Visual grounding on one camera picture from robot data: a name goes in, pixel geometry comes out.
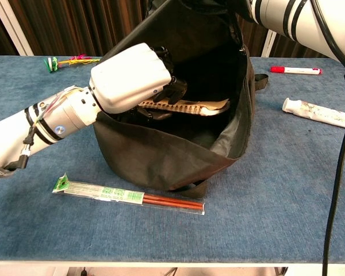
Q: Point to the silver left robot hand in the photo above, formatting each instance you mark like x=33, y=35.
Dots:
x=126, y=77

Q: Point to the spiral notebook brown cover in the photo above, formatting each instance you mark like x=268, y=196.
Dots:
x=195, y=108

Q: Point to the black fabric backpack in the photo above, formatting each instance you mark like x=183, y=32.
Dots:
x=161, y=155

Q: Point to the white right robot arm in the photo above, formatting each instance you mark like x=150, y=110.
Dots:
x=302, y=20

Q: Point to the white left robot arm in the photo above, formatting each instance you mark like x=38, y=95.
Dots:
x=23, y=129

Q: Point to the colourful feather shuttlecock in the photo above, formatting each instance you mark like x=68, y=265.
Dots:
x=72, y=61

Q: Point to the dark brown pleated curtain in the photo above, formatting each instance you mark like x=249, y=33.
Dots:
x=69, y=26

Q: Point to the packaged red chopsticks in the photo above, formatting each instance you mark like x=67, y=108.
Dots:
x=126, y=196

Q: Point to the red capped white marker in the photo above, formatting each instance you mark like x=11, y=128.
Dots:
x=296, y=70

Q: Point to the white printed toothpaste tube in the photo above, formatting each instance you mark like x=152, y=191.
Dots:
x=316, y=112

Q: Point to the blue table cloth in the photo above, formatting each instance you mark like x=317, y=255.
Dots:
x=276, y=218

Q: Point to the white frame post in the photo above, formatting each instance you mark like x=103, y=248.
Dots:
x=268, y=43
x=13, y=27

